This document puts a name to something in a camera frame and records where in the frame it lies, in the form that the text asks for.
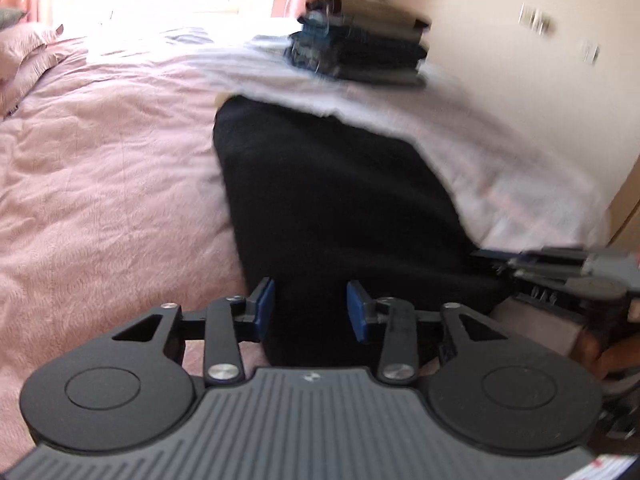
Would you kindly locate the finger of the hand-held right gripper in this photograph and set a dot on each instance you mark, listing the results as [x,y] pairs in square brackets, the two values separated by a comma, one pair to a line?
[500,256]
[545,271]

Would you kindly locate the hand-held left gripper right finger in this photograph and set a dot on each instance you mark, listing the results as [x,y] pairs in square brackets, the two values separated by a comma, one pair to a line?
[356,310]

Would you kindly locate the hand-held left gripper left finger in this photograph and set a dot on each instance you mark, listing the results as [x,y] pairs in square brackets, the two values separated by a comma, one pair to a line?
[265,310]

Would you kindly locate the black sweater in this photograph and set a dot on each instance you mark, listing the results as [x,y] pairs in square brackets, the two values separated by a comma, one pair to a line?
[340,200]

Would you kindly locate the person's right hand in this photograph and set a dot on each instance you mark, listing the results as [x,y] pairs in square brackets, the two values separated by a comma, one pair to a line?
[605,355]

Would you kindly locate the bed with pink cover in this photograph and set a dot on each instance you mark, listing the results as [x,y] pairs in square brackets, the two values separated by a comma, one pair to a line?
[100,185]

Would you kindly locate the folded grey-blue pants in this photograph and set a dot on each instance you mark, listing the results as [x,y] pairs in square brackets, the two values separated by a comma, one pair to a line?
[390,80]

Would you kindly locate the folded dark jeans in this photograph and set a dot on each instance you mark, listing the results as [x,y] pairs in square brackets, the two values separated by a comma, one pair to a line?
[370,66]

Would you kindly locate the folded blue jeans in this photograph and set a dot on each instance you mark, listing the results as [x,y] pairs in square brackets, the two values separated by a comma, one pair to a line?
[370,49]

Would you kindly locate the folded grey garment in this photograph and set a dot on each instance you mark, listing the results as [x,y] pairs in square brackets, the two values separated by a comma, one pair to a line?
[390,34]

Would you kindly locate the folded grey dark-trimmed sweater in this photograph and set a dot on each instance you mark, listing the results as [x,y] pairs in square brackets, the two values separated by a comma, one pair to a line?
[380,12]

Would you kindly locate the folded pink quilt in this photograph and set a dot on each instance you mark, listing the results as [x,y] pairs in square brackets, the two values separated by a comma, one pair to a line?
[20,90]

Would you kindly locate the pink pillow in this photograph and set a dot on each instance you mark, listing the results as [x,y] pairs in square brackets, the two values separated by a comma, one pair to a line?
[25,45]

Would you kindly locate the grey pillow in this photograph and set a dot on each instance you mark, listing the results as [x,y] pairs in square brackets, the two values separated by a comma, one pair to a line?
[9,17]

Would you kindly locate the wooden door frame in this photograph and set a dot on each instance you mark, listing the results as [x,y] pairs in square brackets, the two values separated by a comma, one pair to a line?
[627,210]

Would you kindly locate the wall socket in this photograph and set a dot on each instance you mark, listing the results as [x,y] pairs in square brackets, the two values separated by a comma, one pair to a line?
[590,52]
[535,20]

